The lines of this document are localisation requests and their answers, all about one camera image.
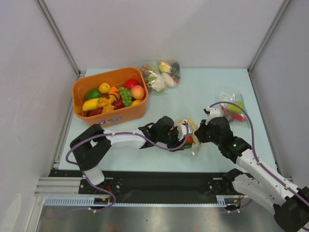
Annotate zip bag of fruit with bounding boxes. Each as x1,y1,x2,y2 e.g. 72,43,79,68
174,118,203,156

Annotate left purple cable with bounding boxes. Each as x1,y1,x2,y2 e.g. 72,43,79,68
65,120,190,211

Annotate red fake apple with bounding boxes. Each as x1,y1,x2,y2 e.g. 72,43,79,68
125,79,140,90

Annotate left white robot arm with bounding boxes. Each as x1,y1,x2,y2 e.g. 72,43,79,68
66,116,192,193

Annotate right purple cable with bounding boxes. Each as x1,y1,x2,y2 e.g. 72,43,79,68
209,101,309,232

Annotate zip bag with pear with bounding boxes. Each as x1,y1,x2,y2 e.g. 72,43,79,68
215,91,250,128

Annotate purple cable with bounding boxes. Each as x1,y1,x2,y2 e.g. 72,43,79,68
209,101,309,232
65,120,190,211

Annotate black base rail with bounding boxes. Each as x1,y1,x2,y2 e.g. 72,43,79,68
49,169,249,208

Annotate yellow fake lemon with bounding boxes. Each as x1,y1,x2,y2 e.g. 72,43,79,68
98,83,111,94

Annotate zip bag of vegetables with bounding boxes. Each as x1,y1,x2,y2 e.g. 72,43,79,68
140,61,181,93

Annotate white cable duct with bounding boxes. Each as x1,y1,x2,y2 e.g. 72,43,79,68
44,195,241,208

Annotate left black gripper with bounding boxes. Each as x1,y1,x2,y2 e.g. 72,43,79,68
157,126,185,152

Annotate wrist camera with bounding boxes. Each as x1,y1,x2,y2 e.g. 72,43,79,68
203,107,222,124
176,119,193,141

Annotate yellow fake mango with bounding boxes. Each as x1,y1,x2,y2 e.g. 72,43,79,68
82,98,99,112

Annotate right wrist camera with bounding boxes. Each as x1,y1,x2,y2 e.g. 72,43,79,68
203,107,222,124

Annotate green fake bell pepper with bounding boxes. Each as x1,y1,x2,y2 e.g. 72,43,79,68
84,88,101,101

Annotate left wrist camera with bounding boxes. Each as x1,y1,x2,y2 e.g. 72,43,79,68
176,119,193,141

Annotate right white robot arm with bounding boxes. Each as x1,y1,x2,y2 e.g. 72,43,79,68
195,117,309,232

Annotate orange plastic bin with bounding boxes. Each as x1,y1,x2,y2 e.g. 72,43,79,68
72,67,149,127

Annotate green fake grapes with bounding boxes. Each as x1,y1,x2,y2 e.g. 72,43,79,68
119,87,133,107

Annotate fake peach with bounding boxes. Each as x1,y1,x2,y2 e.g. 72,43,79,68
130,85,145,100

